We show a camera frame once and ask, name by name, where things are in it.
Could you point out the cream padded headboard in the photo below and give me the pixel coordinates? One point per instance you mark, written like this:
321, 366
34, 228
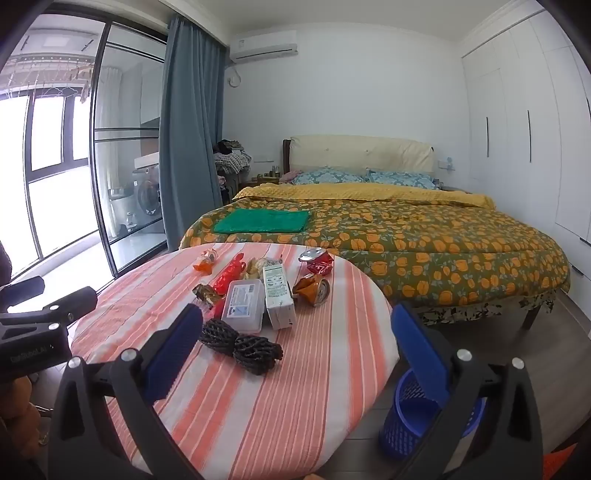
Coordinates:
360, 152

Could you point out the grey washing machine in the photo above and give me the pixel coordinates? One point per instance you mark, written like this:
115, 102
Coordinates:
147, 191

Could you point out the red plastic wrapper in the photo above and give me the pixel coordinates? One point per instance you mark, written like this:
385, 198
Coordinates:
230, 273

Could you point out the grey-blue curtain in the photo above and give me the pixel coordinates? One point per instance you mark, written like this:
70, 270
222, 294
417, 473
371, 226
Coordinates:
189, 138

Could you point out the pile of clothes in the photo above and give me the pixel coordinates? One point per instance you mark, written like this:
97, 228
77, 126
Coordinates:
231, 157

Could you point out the dark wooden bed leg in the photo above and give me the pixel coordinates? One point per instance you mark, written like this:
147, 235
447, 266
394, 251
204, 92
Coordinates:
531, 318

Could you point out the white wardrobe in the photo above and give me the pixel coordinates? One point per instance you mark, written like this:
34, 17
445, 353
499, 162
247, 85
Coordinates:
531, 138

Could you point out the white milk carton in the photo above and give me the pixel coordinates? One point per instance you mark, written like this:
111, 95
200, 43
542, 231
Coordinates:
279, 300

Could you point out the leaf print bed skirt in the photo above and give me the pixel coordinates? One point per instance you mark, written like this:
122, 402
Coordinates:
461, 311

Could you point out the bed with orange-flower quilt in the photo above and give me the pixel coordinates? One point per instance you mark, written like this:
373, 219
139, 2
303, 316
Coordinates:
415, 244

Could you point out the black foam net sleeve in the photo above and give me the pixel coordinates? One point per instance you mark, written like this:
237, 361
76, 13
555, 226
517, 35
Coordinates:
258, 354
218, 336

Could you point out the yellow blanket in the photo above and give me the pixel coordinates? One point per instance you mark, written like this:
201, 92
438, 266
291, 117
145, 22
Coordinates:
351, 191

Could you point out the blue plastic wastebasket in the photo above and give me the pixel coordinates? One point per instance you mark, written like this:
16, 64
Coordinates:
406, 431

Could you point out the black framed glass sliding door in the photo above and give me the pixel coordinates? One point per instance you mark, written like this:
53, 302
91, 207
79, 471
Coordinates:
129, 138

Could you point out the silver foil packet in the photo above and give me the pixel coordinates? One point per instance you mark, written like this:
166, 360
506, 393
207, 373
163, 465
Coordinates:
242, 307

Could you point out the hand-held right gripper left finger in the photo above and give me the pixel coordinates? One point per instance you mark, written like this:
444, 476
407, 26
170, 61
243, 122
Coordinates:
171, 353

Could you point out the orange snack packet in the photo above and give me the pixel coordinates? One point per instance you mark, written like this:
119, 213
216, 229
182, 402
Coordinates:
205, 261

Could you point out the hanging clothes drying rack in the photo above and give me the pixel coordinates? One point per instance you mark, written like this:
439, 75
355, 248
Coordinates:
51, 78

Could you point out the green folded cloth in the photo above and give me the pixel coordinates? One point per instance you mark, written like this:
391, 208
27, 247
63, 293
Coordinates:
261, 221

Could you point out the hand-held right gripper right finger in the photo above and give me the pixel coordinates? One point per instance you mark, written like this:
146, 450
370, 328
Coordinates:
421, 355

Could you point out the black framed window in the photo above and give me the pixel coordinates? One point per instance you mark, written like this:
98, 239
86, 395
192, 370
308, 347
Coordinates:
64, 134

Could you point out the blue patterned pillow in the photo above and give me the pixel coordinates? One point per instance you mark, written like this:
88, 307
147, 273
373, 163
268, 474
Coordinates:
328, 177
401, 180

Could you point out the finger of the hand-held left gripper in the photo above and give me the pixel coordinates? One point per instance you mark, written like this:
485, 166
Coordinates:
21, 293
69, 304

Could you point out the white air conditioner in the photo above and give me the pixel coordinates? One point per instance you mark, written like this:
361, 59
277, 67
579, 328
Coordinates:
263, 46

